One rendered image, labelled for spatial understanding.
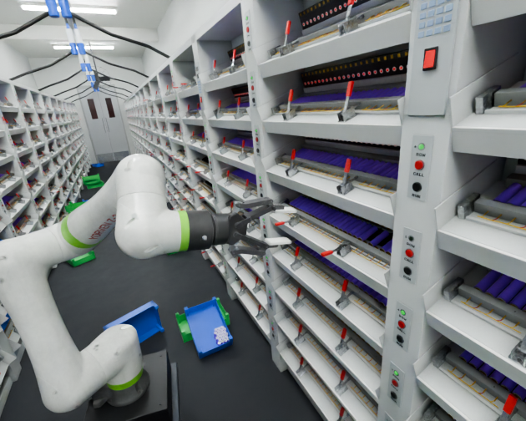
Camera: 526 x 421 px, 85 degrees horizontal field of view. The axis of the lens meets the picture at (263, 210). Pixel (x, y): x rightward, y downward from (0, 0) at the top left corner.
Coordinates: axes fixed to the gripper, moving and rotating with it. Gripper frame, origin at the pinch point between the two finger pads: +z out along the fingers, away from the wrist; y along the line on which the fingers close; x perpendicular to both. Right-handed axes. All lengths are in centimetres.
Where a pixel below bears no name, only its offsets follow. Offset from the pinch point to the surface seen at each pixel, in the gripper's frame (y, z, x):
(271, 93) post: -36, 12, -40
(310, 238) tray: 9.2, 18.0, -9.8
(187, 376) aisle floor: 107, -6, -58
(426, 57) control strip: -39.3, 6.3, 24.9
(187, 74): -53, 13, -181
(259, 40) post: -52, 5, -40
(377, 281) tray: 8.2, 17.7, 19.2
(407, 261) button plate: -1.3, 15.2, 26.5
